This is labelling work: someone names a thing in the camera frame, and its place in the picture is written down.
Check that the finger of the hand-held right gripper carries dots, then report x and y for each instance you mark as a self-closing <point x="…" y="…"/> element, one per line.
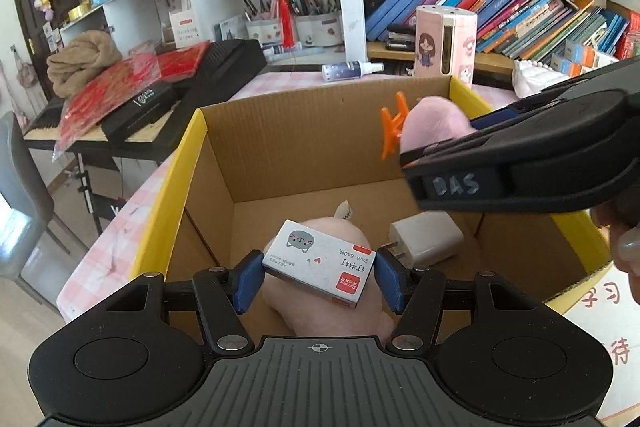
<point x="460" y="149"/>
<point x="492" y="115"/>

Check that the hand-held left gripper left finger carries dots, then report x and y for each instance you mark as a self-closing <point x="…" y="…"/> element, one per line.
<point x="245" y="282"/>

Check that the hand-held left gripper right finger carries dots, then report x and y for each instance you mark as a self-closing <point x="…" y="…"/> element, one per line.
<point x="390" y="282"/>

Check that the pink egg with orange clip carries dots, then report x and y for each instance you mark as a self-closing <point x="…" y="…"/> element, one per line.
<point x="435" y="122"/>

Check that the white charger plug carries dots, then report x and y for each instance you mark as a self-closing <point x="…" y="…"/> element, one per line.
<point x="430" y="237"/>

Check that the pink plush toy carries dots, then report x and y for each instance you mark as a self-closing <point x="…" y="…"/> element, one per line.
<point x="300" y="309"/>

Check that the white staple box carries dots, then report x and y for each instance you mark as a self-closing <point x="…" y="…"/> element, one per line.
<point x="315" y="257"/>

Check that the yellow cardboard box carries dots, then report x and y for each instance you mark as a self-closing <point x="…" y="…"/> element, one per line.
<point x="300" y="147"/>

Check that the person's right hand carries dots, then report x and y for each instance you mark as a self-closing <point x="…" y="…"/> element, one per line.
<point x="625" y="252"/>

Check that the white quilted pouch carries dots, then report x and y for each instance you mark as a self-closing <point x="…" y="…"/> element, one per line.
<point x="535" y="79"/>

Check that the white orange small box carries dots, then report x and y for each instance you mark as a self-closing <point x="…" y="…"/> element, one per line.
<point x="567" y="67"/>
<point x="592" y="54"/>

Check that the pink cylindrical container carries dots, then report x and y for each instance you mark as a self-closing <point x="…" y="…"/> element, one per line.
<point x="440" y="42"/>

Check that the row of leaning books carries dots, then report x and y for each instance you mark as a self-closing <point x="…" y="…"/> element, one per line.
<point x="500" y="7"/>

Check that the black stapler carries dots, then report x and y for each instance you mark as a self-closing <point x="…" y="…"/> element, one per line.
<point x="400" y="38"/>

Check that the purple spray bottle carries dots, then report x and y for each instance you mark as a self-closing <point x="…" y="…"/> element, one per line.
<point x="345" y="71"/>

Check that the black keyboard stand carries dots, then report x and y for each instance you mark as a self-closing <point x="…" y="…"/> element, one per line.
<point x="100" y="187"/>

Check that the white pen cup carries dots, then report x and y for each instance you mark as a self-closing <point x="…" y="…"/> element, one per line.
<point x="262" y="32"/>
<point x="320" y="29"/>

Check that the long black box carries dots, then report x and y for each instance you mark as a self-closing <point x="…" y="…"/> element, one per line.
<point x="140" y="107"/>

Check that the red tassel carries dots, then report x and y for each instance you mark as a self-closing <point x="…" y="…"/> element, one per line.
<point x="286" y="22"/>

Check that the black electronic keyboard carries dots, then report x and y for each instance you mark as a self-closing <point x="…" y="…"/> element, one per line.
<point x="225" y="62"/>

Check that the red envelopes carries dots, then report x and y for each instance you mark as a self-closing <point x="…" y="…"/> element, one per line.
<point x="182" y="62"/>

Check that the red packets plastic bag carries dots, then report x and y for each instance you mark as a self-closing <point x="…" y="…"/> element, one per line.
<point x="97" y="102"/>

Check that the grey chair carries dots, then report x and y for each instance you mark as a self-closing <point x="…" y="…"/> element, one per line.
<point x="20" y="167"/>

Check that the white card box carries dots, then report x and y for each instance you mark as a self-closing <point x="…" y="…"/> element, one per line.
<point x="184" y="29"/>

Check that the brown cloth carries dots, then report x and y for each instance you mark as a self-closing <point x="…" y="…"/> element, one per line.
<point x="82" y="62"/>

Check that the hanging pink bag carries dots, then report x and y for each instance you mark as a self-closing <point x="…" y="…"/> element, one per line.
<point x="26" y="72"/>

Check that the gold tape roll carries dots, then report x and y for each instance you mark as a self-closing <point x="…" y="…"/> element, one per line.
<point x="78" y="13"/>

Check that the pastel door charm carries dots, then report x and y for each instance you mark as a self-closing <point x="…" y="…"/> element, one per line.
<point x="42" y="6"/>

